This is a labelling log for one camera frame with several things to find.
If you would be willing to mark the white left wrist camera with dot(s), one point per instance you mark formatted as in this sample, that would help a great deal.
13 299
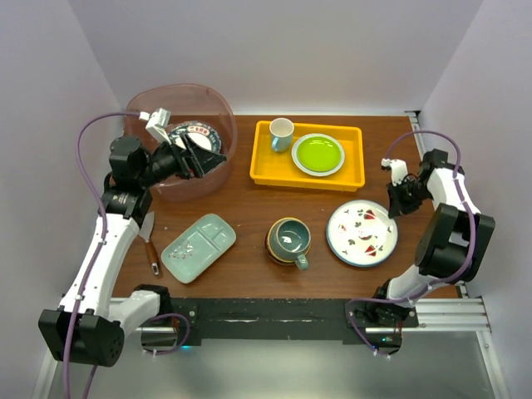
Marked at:
157 123

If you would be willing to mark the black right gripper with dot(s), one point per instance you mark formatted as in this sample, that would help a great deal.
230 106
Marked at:
395 209

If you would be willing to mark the white scalloped plate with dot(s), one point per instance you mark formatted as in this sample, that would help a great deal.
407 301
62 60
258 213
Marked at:
316 174

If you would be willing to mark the yellow plastic tray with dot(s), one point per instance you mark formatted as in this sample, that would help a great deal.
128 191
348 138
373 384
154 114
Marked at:
268 167

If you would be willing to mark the lime green small plate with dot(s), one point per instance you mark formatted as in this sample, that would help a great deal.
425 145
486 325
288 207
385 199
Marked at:
318 153

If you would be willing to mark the wooden handled metal scraper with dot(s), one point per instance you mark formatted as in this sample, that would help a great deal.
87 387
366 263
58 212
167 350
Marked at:
145 232

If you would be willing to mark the light blue ceramic mug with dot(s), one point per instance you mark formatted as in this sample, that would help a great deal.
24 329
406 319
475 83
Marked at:
281 134

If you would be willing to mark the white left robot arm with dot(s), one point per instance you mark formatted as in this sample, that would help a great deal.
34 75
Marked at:
85 328

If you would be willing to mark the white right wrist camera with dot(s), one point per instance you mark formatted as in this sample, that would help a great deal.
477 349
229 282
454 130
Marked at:
398 169

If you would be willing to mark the aluminium frame rail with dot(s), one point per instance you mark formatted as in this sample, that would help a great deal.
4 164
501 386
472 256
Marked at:
458 315

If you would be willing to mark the transparent pink plastic bin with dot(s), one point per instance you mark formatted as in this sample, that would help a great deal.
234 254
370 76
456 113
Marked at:
190 102

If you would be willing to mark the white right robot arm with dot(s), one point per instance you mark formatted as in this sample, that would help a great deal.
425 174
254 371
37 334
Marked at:
453 244

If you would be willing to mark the teal glazed mug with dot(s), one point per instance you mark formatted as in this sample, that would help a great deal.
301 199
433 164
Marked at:
295 232

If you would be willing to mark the mint green divided dish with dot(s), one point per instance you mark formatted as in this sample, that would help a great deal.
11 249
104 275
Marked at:
197 248

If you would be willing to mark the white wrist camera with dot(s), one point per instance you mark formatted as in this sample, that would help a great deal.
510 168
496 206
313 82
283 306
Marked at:
157 123
398 169

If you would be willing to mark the strawberry pattern white plate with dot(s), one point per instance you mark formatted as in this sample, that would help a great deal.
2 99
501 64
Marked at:
361 234

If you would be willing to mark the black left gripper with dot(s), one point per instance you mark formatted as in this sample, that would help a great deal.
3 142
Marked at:
204 160

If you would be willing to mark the teal rim lettered plate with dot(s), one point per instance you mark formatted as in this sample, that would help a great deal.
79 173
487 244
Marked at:
203 135

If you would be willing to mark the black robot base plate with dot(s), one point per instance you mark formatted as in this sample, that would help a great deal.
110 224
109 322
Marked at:
308 319

